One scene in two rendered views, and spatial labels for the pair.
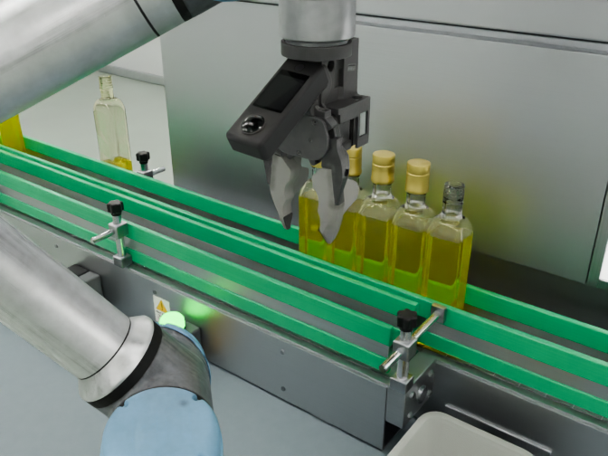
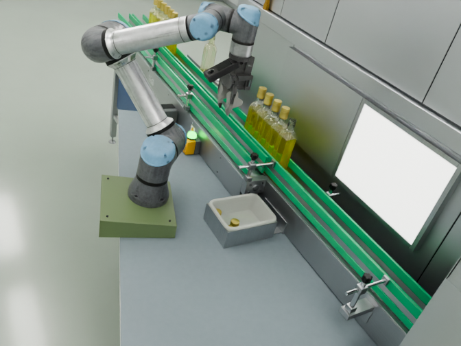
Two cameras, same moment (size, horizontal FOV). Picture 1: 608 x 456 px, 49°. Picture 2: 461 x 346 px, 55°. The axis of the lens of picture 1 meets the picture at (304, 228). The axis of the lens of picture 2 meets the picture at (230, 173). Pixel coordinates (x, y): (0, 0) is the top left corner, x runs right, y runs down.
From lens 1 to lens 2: 93 cm
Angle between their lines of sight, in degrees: 16
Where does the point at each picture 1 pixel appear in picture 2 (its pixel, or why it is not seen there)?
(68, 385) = not seen: hidden behind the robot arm
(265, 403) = (209, 174)
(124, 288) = (184, 118)
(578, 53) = (349, 88)
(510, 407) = (281, 203)
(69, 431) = not seen: hidden behind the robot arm
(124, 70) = not seen: hidden behind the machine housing
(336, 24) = (241, 52)
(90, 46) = (167, 40)
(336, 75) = (243, 66)
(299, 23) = (232, 48)
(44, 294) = (145, 98)
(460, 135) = (311, 105)
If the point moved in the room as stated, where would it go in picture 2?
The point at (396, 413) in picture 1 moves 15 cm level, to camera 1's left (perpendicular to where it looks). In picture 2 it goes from (243, 189) to (210, 174)
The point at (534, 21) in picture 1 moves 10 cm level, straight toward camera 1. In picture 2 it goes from (342, 71) to (328, 75)
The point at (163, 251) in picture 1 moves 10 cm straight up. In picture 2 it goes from (199, 109) to (203, 89)
